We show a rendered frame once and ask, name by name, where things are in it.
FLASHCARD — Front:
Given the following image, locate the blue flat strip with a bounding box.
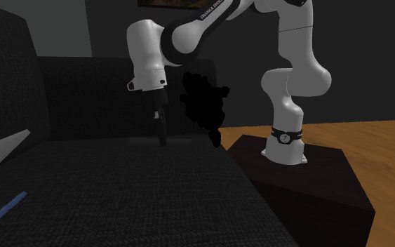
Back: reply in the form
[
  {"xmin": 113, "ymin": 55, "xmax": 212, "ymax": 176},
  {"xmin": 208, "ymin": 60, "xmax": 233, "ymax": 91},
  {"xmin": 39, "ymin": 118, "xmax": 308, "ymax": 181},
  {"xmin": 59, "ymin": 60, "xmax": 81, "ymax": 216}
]
[{"xmin": 0, "ymin": 191, "xmax": 28, "ymax": 238}]

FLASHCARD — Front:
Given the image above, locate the black lumpy figure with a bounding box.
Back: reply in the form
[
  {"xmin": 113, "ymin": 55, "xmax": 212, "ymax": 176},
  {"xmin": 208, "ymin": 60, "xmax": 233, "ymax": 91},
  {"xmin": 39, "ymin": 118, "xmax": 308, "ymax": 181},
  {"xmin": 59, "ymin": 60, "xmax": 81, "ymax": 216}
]
[{"xmin": 178, "ymin": 71, "xmax": 231, "ymax": 149}]

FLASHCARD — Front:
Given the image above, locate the dark fabric sofa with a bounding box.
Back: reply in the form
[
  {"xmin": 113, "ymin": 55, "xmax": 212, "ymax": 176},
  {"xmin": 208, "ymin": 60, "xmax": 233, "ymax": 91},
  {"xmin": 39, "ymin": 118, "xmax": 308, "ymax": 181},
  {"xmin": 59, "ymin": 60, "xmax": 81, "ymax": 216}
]
[{"xmin": 0, "ymin": 0, "xmax": 301, "ymax": 247}]

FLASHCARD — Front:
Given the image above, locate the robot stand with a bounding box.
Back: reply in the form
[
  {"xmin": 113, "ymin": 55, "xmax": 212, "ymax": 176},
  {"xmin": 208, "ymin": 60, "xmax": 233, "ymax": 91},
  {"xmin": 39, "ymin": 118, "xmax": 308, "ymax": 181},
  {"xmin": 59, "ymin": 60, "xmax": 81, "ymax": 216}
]
[{"xmin": 225, "ymin": 133, "xmax": 377, "ymax": 247}]

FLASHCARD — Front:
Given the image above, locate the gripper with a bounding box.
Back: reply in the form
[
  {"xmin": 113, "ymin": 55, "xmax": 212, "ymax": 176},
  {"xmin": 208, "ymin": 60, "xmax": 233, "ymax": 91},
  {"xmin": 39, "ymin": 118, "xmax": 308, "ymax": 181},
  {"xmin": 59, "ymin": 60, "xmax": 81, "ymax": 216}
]
[{"xmin": 149, "ymin": 88, "xmax": 169, "ymax": 148}]

